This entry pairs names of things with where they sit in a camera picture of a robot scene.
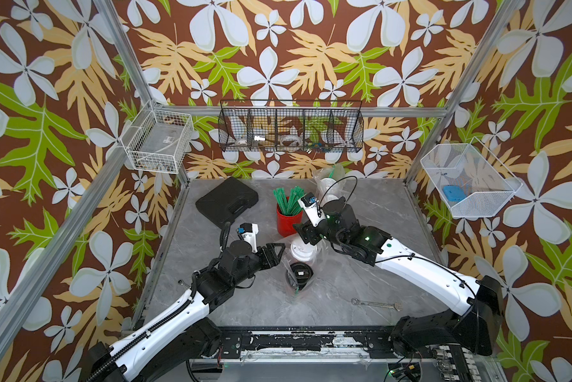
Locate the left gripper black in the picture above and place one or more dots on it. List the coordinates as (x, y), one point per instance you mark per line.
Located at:
(272, 259)

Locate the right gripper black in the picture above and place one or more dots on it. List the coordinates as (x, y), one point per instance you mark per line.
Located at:
(306, 230)

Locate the red cup white lid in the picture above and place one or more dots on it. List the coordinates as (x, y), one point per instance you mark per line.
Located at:
(303, 252)
(328, 186)

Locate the clear plastic carrier bag front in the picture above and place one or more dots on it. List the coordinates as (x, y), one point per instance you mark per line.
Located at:
(347, 183)

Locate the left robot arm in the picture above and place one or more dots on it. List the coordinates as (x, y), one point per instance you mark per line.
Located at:
(182, 330)

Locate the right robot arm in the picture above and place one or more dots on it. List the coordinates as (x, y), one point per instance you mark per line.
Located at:
(475, 307)

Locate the red plastic straw cup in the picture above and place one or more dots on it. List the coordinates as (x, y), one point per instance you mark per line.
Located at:
(285, 224)

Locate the green wrapped straws bundle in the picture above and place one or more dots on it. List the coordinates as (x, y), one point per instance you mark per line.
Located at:
(289, 205)

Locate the black plastic tool case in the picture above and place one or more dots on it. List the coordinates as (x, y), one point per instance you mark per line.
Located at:
(225, 203)

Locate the metal wrench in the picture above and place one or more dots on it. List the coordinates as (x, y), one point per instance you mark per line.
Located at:
(393, 306)

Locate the blue object in basket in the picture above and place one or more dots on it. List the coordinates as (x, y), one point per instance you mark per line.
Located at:
(454, 194)

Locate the white mesh basket right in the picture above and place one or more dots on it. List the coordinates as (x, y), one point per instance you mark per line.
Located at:
(488, 182)

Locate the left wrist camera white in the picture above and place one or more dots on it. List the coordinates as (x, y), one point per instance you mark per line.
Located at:
(248, 232)

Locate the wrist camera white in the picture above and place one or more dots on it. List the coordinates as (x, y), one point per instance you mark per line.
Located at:
(248, 232)
(310, 205)

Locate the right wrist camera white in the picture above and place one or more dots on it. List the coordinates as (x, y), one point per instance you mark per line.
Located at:
(310, 205)

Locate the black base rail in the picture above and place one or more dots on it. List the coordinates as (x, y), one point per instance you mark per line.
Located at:
(315, 342)

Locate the black wire basket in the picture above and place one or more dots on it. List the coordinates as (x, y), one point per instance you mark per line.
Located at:
(326, 126)

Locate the white wire basket left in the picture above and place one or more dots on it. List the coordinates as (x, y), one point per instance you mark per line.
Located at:
(158, 139)

